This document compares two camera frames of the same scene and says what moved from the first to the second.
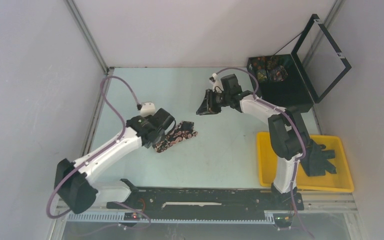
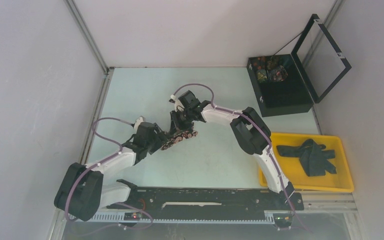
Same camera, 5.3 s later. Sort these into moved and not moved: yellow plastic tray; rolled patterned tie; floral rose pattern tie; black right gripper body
Moved: black right gripper body
Not moved: floral rose pattern tie; rolled patterned tie; yellow plastic tray
